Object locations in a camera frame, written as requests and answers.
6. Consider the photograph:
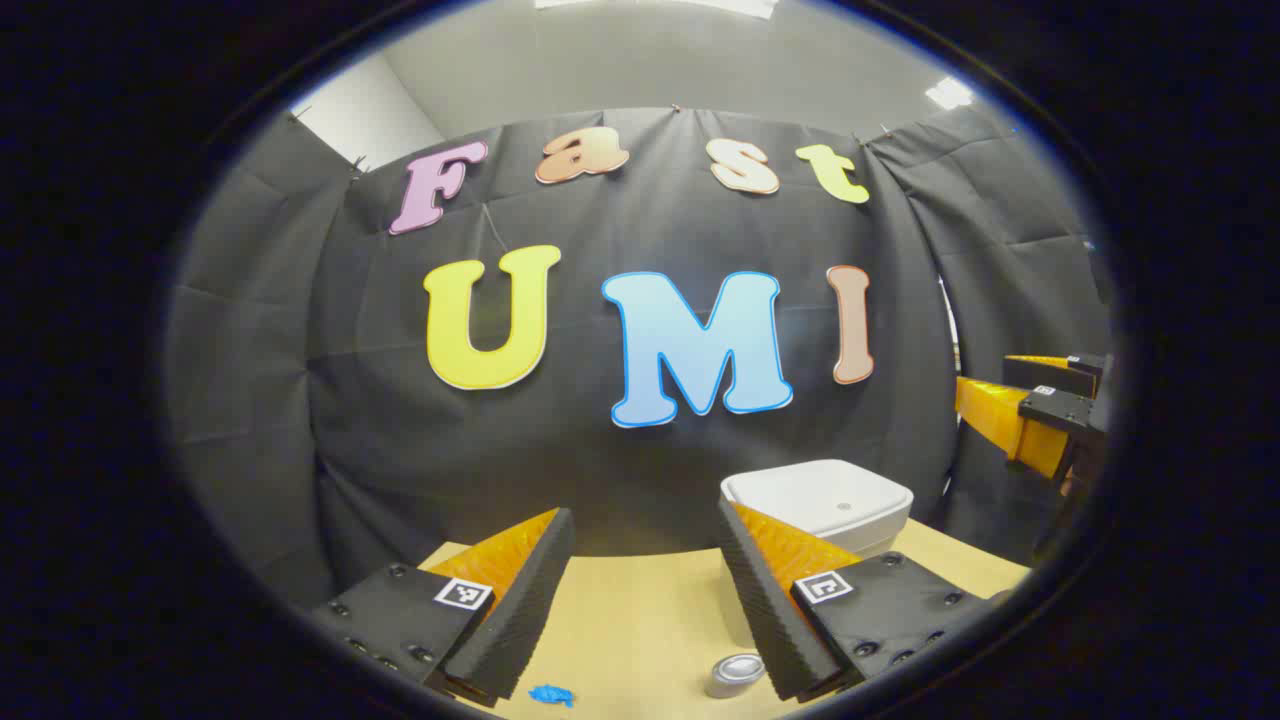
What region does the white desktop garbage bin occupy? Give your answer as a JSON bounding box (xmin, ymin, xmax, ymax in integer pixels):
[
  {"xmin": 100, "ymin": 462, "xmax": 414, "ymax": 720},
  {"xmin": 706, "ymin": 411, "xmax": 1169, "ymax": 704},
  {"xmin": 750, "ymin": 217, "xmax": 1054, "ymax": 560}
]
[{"xmin": 720, "ymin": 459, "xmax": 915, "ymax": 559}]

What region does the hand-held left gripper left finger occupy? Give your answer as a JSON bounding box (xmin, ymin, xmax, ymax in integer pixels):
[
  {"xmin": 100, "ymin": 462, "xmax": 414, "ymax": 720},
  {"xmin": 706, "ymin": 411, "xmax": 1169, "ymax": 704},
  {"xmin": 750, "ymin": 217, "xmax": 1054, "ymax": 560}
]
[{"xmin": 310, "ymin": 507, "xmax": 578, "ymax": 709}]

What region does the black backdrop cloth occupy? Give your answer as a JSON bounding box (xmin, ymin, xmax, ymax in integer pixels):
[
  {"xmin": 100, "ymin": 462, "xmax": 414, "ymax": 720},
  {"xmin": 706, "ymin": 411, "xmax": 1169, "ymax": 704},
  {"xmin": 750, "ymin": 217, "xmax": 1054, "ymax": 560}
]
[{"xmin": 165, "ymin": 105, "xmax": 1116, "ymax": 611}]

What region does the blue pop can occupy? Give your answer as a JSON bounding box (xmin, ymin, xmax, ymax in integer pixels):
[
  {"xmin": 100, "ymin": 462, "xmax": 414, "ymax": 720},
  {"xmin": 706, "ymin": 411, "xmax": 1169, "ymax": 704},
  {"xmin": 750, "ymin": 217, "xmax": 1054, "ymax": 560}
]
[{"xmin": 704, "ymin": 652, "xmax": 769, "ymax": 700}]

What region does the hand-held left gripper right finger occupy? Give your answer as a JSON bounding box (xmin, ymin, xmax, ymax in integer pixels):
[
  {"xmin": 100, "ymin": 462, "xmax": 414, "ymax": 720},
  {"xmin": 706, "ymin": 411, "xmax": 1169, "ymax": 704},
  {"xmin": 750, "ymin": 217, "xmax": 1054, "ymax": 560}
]
[{"xmin": 716, "ymin": 498, "xmax": 1011, "ymax": 703}]

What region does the wooden desktop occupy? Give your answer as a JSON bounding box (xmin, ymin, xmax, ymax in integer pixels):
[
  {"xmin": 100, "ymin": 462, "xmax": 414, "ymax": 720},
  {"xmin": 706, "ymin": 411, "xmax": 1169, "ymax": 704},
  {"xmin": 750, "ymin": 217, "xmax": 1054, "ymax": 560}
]
[{"xmin": 418, "ymin": 518, "xmax": 1033, "ymax": 720}]

